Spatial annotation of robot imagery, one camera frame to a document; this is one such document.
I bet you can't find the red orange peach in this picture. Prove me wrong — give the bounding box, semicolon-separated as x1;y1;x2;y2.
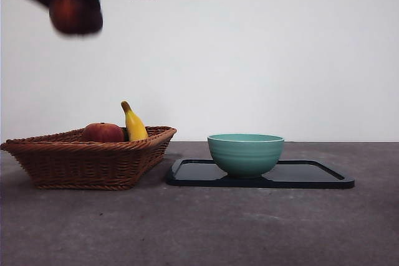
82;122;125;143

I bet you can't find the black rectangular tray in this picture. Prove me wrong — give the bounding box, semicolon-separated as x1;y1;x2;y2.
165;158;356;189

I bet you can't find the brown wicker basket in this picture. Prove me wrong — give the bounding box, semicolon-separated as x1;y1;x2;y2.
0;126;178;191

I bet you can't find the yellow banana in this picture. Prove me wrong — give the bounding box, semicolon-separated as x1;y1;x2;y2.
120;101;149;142

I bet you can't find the dark purple plum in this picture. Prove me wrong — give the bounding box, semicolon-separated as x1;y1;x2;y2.
49;0;94;35

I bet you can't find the teal ribbed bowl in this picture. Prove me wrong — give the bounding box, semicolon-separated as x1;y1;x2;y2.
207;133;285;179

